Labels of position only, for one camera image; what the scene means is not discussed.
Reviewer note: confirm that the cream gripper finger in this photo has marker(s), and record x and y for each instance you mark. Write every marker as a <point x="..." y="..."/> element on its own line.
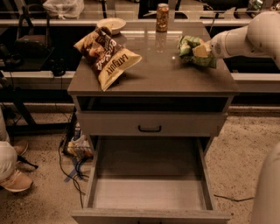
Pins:
<point x="202" y="51"/>

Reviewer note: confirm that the black chair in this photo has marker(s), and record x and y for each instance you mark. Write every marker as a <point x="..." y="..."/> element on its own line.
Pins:
<point x="35" y="48"/>

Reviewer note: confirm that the green jalapeno chip bag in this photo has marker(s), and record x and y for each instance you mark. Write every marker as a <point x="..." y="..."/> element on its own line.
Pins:
<point x="185" y="52"/>

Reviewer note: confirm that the snack packages on floor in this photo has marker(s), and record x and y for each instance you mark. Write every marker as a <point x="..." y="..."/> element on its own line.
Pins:
<point x="78" y="146"/>

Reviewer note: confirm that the orange soda can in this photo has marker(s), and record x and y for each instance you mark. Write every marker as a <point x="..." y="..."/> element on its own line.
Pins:
<point x="162" y="17"/>

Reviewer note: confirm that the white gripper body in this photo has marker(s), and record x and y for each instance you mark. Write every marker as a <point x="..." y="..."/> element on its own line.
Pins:
<point x="216" y="46"/>

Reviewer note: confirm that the grey drawer cabinet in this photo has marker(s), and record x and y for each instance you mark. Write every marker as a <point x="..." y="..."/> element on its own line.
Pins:
<point x="160" y="82"/>

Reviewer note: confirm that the brown yellow Late July chip bag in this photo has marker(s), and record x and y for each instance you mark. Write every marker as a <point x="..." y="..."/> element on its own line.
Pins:
<point x="106" y="57"/>

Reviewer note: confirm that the clear plastic bag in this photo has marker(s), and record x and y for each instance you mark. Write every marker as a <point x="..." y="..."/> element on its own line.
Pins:
<point x="64" y="9"/>

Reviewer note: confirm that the white bowl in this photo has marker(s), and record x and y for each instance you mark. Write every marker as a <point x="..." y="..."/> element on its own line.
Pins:
<point x="114" y="23"/>

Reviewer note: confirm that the open middle drawer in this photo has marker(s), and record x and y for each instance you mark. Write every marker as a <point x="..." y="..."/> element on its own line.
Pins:
<point x="149" y="180"/>

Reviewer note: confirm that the person's tan shoe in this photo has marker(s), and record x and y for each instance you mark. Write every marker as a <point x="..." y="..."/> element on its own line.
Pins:
<point x="21" y="147"/>
<point x="17" y="182"/>

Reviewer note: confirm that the closed upper drawer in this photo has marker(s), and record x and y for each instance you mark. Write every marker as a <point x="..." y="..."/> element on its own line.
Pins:
<point x="151" y="124"/>

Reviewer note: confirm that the person's white trouser leg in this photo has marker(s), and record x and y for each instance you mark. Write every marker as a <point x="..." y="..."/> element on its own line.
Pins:
<point x="8" y="155"/>

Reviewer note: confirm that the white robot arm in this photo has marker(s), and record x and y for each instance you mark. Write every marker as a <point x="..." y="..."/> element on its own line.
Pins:
<point x="261" y="37"/>

